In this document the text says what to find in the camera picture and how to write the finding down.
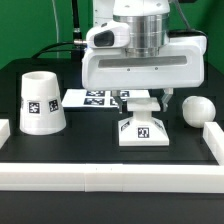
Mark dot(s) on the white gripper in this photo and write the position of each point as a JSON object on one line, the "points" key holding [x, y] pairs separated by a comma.
{"points": [[179, 64]]}

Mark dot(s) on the white marker sheet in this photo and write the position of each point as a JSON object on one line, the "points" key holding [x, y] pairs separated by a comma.
{"points": [[77, 98]]}

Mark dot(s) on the white lamp bulb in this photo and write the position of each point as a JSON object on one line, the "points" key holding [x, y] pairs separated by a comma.
{"points": [[197, 110]]}

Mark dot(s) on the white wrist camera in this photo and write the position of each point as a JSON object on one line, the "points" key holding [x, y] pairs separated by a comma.
{"points": [[109, 35]]}

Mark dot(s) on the white left fence wall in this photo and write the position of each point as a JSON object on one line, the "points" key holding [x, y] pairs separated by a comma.
{"points": [[4, 131]]}

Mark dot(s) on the white lamp base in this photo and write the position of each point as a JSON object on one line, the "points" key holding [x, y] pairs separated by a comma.
{"points": [[142, 129]]}

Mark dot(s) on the white lamp shade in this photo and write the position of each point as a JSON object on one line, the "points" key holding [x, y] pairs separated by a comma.
{"points": [[41, 111]]}

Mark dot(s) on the white front fence wall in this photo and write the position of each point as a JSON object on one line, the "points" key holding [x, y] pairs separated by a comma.
{"points": [[111, 178]]}

